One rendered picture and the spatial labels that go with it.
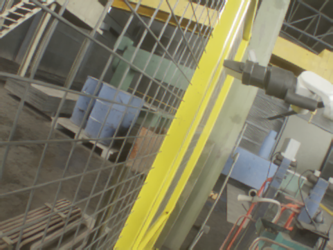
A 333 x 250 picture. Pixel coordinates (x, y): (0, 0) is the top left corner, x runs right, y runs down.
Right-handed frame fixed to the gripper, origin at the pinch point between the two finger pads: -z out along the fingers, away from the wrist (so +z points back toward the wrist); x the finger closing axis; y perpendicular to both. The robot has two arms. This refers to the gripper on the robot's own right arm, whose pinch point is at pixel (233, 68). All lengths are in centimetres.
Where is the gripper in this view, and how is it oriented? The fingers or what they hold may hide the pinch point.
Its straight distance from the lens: 80.6
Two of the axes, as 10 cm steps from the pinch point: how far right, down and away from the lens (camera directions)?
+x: -2.7, -0.7, -9.6
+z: 9.2, 2.9, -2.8
